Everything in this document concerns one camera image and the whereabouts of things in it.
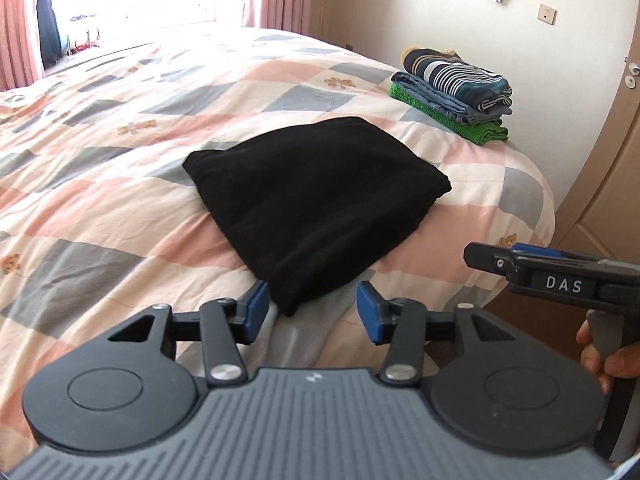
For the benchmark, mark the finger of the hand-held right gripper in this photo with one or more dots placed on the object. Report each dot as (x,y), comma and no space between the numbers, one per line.
(532,248)
(487,259)

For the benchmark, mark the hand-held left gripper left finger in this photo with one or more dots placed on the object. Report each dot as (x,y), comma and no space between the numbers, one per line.
(255,310)

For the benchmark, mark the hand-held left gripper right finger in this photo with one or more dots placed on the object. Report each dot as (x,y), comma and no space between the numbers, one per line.
(368,312)

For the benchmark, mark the black pants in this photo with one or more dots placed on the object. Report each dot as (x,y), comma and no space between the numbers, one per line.
(310,200)

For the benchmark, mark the person's right hand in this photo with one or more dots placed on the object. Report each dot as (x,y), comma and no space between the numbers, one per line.
(620,362)

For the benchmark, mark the wooden door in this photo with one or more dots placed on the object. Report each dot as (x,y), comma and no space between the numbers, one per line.
(600,185)

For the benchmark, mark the folded green garment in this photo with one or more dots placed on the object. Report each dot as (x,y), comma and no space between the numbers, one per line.
(480,132)

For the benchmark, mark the folded blue grey garment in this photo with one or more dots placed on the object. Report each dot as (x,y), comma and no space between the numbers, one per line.
(450,105)

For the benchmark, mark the folded striped shirt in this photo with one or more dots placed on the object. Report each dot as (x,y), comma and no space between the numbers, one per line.
(460,77)

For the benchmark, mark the pink grey checkered quilt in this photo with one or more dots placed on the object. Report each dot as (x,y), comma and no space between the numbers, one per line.
(125,160)

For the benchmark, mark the wooden pole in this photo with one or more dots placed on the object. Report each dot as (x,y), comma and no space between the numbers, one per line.
(325,0)

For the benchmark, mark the dark blue hanging garment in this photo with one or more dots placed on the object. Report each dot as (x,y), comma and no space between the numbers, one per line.
(48,30)

